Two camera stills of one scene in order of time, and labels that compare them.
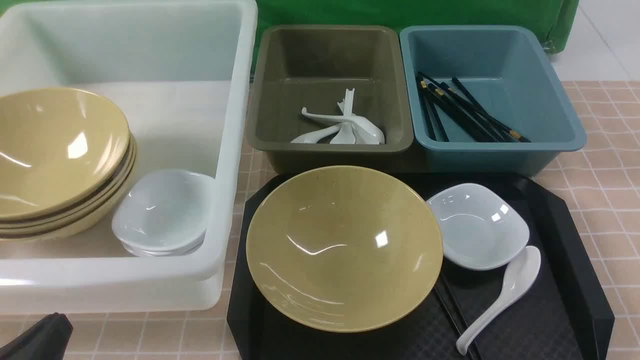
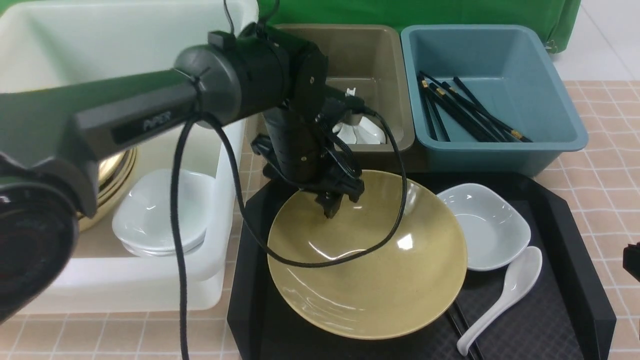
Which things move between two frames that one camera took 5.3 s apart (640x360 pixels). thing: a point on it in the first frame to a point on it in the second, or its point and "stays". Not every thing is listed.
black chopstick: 450,315 to 461,327
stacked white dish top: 163,209 stays
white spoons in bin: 352,129 stays
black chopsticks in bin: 478,123 stays
